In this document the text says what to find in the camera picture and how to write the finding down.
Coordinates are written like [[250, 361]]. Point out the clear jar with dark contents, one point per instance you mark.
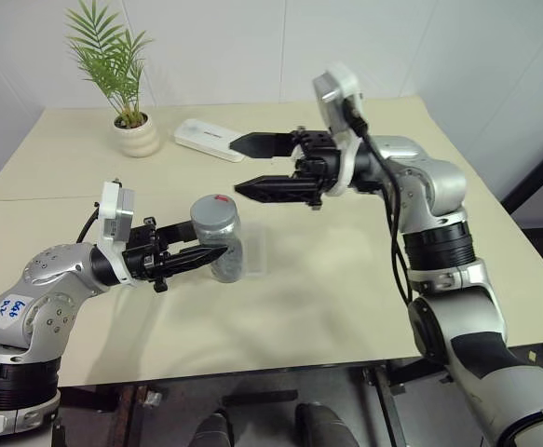
[[226, 261]]

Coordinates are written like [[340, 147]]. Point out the dark rounded shape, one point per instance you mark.
[[322, 426], [213, 430]]

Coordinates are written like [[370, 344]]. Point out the grey jar lid red mark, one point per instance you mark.
[[213, 212]]

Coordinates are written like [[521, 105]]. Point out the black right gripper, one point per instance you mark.
[[317, 160]]

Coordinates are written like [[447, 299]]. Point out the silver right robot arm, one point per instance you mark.
[[443, 186]]

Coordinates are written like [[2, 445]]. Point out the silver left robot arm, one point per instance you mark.
[[52, 279]]

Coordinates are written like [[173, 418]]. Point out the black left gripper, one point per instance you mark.
[[140, 261]]

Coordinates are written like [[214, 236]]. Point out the green palm plant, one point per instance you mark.
[[108, 56]]

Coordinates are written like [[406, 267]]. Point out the small clear plastic box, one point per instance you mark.
[[256, 253]]

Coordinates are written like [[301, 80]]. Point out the white ribbed plant pot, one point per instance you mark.
[[136, 137]]

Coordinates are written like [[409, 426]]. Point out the white flat rectangular case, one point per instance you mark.
[[208, 139]]

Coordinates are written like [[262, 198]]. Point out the white label blue handwriting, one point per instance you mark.
[[11, 313]]

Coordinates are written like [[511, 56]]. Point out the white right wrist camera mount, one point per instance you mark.
[[334, 100]]

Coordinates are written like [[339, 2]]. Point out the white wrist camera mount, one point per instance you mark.
[[334, 100], [118, 212]]

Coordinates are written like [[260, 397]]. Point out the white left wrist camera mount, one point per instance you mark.
[[118, 212]]

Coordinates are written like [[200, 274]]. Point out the black metal table frame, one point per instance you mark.
[[392, 396]]

